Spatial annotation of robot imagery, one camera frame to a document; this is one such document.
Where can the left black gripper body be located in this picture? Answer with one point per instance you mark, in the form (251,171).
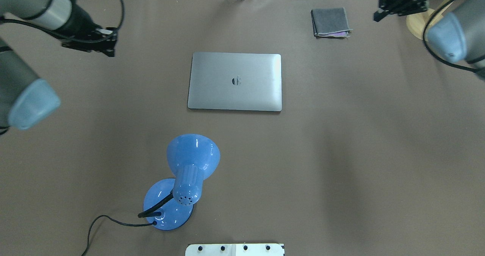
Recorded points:
(80,22)

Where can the grey laptop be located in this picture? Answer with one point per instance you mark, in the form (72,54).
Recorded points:
(235,81)

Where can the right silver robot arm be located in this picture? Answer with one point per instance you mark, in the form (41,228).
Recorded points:
(455,54)

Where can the wooden mug tree stand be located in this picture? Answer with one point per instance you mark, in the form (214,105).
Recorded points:
(420,22)

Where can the folded grey cloth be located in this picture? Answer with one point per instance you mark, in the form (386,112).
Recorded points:
(330,22)

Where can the blue desk lamp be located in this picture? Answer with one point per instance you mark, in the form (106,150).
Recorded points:
(169,203)

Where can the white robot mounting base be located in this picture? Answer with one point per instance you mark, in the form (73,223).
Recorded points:
(236,249)

